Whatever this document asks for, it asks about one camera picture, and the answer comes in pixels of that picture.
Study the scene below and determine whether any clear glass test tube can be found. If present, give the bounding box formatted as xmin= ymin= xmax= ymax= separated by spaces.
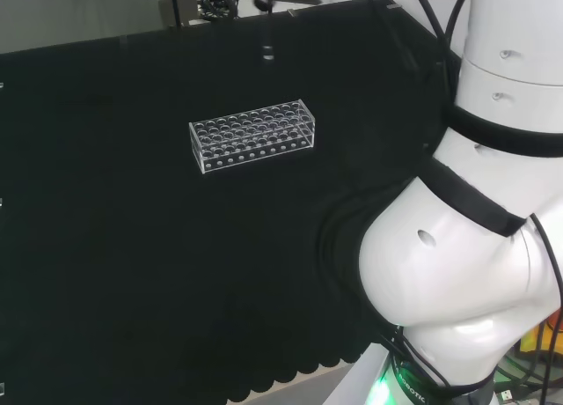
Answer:
xmin=260 ymin=0 xmax=276 ymax=63

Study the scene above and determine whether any clear plastic test tube rack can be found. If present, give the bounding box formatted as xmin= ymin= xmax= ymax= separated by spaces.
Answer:
xmin=188 ymin=98 xmax=318 ymax=176

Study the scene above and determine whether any grey panel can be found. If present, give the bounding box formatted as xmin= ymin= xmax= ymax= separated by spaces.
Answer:
xmin=155 ymin=0 xmax=184 ymax=28

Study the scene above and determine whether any black cloth with scalloped edge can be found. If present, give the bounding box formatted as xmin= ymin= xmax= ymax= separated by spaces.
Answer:
xmin=0 ymin=0 xmax=464 ymax=405

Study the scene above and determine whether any black cable bundle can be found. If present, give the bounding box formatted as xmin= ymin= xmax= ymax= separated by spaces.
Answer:
xmin=196 ymin=0 xmax=242 ymax=22

